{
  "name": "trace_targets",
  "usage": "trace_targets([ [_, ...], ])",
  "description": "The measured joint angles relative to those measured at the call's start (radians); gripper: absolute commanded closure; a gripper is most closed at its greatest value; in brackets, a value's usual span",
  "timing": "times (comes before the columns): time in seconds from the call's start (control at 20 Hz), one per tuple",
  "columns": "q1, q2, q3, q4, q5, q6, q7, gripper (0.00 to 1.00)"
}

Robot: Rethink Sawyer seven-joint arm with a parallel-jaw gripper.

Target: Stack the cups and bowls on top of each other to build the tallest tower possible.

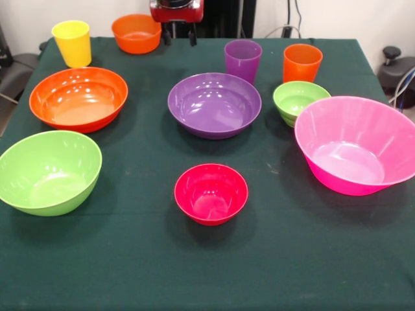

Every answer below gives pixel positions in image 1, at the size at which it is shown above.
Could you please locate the orange plastic cup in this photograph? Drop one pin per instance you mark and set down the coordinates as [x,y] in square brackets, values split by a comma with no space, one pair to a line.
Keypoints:
[301,68]

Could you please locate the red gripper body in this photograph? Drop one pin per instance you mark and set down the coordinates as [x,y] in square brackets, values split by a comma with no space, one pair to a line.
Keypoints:
[176,14]

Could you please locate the dark green tablecloth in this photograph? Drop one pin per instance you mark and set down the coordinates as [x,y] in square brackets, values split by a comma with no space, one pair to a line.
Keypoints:
[207,259]

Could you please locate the small green plastic bowl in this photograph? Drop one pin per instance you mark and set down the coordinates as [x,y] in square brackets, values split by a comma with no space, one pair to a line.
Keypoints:
[295,100]

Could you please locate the small red plastic bowl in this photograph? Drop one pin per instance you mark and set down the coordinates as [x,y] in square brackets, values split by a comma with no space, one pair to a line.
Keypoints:
[210,197]

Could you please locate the purple plastic cup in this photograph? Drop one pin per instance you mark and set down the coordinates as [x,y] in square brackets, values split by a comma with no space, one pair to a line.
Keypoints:
[243,60]

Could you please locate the small orange plastic bowl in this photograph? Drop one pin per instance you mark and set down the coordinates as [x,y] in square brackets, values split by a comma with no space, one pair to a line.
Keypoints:
[136,37]

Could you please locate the yellow plastic cup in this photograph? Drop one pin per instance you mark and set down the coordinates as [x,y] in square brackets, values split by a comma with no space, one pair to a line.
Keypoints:
[73,45]

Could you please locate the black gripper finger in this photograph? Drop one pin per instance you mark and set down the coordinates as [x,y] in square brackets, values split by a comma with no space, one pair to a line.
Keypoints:
[193,34]
[167,34]

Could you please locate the purple plastic bowl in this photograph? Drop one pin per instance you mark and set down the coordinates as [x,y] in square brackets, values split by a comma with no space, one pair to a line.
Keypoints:
[214,110]

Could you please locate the large pink plastic bowl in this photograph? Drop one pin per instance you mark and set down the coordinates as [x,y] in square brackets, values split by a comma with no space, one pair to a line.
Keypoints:
[350,145]

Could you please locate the large orange plastic bowl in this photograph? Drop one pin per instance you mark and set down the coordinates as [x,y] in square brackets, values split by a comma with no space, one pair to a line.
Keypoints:
[78,100]

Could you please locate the black power adapter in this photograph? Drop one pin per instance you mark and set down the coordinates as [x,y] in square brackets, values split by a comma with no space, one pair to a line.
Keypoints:
[287,31]

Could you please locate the grey office chair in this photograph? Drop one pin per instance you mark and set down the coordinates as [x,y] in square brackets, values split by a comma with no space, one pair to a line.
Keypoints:
[19,69]

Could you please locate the large green plastic bowl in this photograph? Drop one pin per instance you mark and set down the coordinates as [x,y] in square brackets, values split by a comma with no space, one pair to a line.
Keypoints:
[48,171]

